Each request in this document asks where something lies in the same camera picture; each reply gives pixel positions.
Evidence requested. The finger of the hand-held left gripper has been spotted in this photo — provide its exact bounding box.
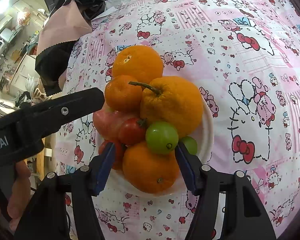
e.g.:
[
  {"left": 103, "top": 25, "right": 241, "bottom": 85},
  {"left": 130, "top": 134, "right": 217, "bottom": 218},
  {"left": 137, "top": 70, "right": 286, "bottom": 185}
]
[{"left": 17, "top": 87, "right": 105, "bottom": 140}]

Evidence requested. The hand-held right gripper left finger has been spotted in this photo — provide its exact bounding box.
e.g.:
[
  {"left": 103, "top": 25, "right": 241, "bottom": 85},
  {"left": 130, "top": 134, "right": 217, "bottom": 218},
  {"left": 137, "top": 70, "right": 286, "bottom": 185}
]
[{"left": 14, "top": 142, "right": 117, "bottom": 240}]

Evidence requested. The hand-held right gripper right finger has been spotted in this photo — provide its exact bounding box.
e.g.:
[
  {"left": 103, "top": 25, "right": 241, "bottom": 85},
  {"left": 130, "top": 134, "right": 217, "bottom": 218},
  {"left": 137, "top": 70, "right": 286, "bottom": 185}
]
[{"left": 174, "top": 141, "right": 278, "bottom": 240}]

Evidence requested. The red cherry tomato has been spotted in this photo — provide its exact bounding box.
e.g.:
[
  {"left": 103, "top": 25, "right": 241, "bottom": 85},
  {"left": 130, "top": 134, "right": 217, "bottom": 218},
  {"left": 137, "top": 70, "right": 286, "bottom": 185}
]
[
  {"left": 119, "top": 118, "right": 148, "bottom": 145},
  {"left": 98, "top": 140, "right": 127, "bottom": 170}
]

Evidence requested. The green tomato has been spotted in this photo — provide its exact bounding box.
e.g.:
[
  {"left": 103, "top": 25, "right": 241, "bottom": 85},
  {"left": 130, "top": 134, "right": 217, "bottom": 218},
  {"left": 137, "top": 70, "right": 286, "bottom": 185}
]
[
  {"left": 181, "top": 136, "right": 198, "bottom": 155},
  {"left": 145, "top": 122, "right": 179, "bottom": 155}
]

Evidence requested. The white plate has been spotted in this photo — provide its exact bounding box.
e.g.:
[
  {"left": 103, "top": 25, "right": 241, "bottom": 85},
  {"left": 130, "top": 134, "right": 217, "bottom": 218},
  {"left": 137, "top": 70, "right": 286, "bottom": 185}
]
[{"left": 94, "top": 92, "right": 214, "bottom": 197}]

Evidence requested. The small tangerine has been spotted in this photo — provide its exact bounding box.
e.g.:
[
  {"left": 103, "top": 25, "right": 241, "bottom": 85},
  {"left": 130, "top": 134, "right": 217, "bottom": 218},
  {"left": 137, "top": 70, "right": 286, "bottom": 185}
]
[{"left": 104, "top": 75, "right": 143, "bottom": 113}]

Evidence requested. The large navel orange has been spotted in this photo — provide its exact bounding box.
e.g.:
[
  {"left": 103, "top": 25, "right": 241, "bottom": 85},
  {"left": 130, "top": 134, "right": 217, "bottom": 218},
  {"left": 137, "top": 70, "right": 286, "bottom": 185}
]
[{"left": 112, "top": 45, "right": 164, "bottom": 85}]

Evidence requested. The person's left hand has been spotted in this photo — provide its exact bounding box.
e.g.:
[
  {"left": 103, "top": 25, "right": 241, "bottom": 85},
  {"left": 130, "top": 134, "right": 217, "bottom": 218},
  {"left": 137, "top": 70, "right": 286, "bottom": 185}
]
[{"left": 7, "top": 161, "right": 32, "bottom": 232}]

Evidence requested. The round smooth orange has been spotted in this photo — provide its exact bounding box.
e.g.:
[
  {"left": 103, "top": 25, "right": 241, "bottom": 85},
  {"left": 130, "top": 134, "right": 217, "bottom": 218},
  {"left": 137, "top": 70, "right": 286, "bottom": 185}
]
[{"left": 122, "top": 141, "right": 180, "bottom": 194}]

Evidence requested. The red apple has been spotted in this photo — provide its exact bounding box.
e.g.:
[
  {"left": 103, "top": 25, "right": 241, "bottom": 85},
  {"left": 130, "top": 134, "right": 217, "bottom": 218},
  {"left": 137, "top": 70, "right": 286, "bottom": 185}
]
[{"left": 92, "top": 105, "right": 140, "bottom": 142}]

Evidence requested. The black zigzag-edged cloth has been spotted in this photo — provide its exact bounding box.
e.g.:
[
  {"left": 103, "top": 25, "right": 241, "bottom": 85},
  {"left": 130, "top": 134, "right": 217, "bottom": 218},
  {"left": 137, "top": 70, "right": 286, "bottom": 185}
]
[{"left": 35, "top": 40, "right": 77, "bottom": 97}]

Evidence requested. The stemmed bumpy orange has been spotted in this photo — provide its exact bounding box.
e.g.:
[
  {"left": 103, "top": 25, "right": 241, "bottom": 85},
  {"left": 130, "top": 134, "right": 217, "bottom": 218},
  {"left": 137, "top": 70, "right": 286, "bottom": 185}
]
[{"left": 129, "top": 76, "right": 203, "bottom": 139}]

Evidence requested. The pink zigzag-edged cloth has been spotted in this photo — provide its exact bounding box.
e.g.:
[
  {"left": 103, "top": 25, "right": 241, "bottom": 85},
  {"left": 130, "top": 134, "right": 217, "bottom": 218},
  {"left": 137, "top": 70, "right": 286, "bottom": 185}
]
[{"left": 37, "top": 0, "right": 93, "bottom": 55}]

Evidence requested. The pink cartoon printed blanket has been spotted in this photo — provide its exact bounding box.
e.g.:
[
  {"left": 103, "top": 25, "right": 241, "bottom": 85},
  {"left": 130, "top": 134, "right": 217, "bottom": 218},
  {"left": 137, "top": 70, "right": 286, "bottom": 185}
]
[{"left": 54, "top": 0, "right": 300, "bottom": 240}]

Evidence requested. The white kitchen cabinet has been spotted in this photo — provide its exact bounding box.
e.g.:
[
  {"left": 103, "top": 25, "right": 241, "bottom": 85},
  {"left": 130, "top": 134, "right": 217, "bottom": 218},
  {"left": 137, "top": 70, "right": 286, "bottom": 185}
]
[{"left": 0, "top": 0, "right": 48, "bottom": 44}]

